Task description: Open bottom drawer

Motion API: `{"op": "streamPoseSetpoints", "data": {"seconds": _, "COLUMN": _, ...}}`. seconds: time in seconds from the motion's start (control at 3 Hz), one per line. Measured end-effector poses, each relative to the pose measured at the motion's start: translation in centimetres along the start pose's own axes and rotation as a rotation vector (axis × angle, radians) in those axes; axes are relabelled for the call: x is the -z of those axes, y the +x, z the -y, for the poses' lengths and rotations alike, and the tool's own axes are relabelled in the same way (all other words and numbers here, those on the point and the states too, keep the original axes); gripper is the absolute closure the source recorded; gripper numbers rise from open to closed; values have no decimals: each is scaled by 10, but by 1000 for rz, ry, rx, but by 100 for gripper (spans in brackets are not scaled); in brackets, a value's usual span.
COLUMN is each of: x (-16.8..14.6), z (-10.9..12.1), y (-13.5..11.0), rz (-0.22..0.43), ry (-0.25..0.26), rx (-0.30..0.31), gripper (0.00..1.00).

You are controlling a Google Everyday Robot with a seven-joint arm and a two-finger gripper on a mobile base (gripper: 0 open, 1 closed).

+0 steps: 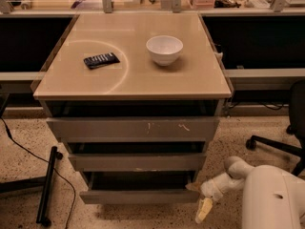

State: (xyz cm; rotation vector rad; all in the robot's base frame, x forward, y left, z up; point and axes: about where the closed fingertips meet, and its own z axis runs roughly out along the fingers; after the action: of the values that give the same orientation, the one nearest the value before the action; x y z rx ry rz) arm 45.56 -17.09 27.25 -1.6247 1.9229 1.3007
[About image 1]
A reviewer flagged grey bottom drawer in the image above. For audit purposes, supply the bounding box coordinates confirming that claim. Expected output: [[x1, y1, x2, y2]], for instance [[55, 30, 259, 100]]
[[80, 171, 198, 204]]

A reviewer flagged black floor cable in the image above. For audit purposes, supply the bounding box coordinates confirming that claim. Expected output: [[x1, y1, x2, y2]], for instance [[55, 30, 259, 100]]
[[0, 116, 78, 229]]

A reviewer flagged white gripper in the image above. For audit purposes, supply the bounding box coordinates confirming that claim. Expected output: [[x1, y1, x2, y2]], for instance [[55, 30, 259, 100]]
[[186, 176, 226, 223]]

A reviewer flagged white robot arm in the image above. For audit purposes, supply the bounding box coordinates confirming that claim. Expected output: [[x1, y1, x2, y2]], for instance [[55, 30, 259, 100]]
[[186, 156, 305, 229]]

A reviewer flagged grey drawer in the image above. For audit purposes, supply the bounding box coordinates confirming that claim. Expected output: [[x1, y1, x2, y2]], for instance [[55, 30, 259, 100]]
[[69, 154, 205, 172], [80, 171, 198, 204], [47, 116, 219, 143]]

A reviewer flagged grey drawer cabinet beige top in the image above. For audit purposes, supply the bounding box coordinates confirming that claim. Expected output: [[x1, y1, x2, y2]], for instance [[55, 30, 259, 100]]
[[30, 12, 234, 205]]

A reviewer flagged grey middle drawer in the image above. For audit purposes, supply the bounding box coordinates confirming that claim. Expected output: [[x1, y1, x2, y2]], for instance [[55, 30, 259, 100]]
[[69, 154, 205, 172]]

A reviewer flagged long background workbench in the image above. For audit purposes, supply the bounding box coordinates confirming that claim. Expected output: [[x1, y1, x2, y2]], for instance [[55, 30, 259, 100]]
[[0, 0, 305, 116]]

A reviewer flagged white ceramic bowl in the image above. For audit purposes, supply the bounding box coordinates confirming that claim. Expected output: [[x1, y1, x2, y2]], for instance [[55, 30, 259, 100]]
[[146, 35, 184, 66]]

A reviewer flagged black office chair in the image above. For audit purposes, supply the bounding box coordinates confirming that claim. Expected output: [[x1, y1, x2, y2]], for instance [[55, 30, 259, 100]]
[[245, 79, 305, 177]]

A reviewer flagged dark snack packet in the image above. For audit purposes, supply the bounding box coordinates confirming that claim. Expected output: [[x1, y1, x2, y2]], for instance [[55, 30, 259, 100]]
[[84, 52, 120, 70]]

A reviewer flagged black stand base with wheels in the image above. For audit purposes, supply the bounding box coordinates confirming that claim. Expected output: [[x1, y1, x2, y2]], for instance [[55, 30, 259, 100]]
[[0, 146, 63, 227]]

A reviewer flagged grey top drawer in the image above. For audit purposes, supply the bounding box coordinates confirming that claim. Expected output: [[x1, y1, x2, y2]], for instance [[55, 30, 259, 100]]
[[47, 116, 219, 143]]

